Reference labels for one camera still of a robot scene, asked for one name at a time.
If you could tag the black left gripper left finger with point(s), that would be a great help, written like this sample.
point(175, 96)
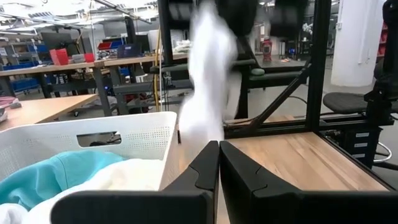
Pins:
point(180, 202)

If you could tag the white fluffy garment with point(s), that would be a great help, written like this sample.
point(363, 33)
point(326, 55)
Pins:
point(118, 177)

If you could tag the red standing object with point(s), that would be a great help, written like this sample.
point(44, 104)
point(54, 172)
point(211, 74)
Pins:
point(266, 49)

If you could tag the dark monitor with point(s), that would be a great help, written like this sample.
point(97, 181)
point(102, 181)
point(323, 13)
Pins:
point(56, 40)

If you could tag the green cushion pad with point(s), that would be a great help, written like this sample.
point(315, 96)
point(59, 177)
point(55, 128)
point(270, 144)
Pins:
point(257, 71)

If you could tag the long wooden workbench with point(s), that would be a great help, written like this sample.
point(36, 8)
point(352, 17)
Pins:
point(62, 67)

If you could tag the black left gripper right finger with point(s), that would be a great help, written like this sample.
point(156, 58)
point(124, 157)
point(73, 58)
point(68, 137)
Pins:
point(280, 205)

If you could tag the black box with white labels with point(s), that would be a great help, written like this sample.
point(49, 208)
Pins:
point(357, 146)

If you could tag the light wooden table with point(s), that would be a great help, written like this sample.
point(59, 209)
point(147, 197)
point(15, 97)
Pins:
point(43, 107)

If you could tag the small red plastic bin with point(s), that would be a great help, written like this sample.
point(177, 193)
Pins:
point(89, 57)

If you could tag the black diagonal frame brace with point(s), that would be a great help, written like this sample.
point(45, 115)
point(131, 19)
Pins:
point(280, 99)

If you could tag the white pillar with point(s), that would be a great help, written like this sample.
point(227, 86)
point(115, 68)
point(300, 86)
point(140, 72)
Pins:
point(354, 40)

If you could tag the black stool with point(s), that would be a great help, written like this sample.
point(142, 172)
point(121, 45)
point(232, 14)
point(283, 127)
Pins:
point(345, 102)

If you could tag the black frame rail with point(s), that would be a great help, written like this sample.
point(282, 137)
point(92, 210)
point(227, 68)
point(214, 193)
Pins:
point(270, 127)

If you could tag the black frame post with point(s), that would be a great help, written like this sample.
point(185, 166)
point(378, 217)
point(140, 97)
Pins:
point(164, 31)
point(318, 62)

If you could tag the blue crate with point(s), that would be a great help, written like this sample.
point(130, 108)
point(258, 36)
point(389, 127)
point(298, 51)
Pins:
point(25, 84)

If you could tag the blue plastic bin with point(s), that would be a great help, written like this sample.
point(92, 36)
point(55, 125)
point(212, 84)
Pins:
point(127, 50)

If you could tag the white perforated plastic basket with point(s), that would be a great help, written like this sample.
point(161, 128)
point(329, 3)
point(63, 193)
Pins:
point(140, 140)

